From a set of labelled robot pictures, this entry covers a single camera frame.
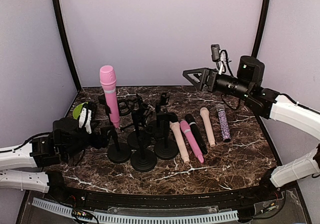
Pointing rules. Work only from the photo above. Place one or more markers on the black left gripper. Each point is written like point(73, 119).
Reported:
point(98, 143)

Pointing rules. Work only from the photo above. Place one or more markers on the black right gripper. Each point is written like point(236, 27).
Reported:
point(211, 72)

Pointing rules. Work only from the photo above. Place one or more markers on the beige microphone round head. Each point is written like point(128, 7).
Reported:
point(205, 114)

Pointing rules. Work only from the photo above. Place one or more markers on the purple rhinestone microphone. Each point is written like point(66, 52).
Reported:
point(225, 131)

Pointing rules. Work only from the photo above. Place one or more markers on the black toy microphone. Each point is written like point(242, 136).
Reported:
point(196, 133)

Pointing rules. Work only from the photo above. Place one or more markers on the black tripod mic stand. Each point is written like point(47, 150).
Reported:
point(128, 105)

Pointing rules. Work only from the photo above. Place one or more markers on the pink microphone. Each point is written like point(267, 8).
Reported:
point(108, 81)
point(186, 129)

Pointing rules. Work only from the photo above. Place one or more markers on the black stand with textured grip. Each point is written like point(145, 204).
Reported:
point(143, 160)

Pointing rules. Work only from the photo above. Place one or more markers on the tall beige microphone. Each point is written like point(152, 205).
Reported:
point(175, 127)

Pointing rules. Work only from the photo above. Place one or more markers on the black clip mic stand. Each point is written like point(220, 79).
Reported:
point(165, 148)

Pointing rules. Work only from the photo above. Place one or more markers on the round-base stand of tall beige mic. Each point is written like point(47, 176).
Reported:
point(138, 137)

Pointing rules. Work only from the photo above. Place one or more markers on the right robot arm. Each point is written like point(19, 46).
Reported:
point(269, 104)

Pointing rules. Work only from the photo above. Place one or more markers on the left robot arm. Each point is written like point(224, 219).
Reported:
point(66, 140)

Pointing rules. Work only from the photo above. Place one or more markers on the green round plate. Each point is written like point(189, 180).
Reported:
point(78, 110)

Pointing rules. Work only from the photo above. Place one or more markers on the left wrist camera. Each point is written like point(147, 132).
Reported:
point(87, 112)

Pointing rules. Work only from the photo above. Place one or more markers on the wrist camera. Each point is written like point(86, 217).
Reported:
point(87, 112)
point(221, 59)

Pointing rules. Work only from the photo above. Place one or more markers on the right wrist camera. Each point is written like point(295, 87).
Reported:
point(221, 59)

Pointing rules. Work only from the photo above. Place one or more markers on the white slotted cable duct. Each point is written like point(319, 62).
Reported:
point(137, 216)

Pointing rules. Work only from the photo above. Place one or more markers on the black front rail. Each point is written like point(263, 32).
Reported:
point(164, 193)

